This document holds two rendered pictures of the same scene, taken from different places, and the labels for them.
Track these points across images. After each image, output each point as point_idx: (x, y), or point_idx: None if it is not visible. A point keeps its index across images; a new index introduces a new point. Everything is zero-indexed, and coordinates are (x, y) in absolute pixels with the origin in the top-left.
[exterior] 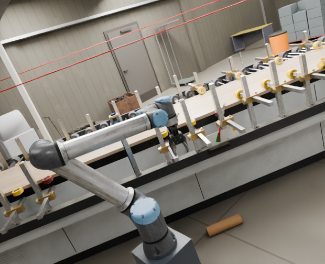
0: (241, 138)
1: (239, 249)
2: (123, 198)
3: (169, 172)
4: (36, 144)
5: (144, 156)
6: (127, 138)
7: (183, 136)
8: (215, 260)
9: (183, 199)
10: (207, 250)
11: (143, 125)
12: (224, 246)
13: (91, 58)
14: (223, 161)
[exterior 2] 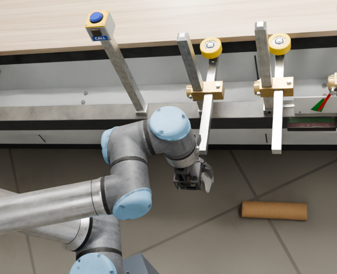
0: None
1: (274, 265)
2: (66, 239)
3: (198, 126)
4: None
5: (168, 66)
6: (144, 11)
7: (198, 185)
8: (231, 262)
9: (228, 134)
10: (229, 238)
11: (92, 215)
12: (256, 246)
13: None
14: (314, 133)
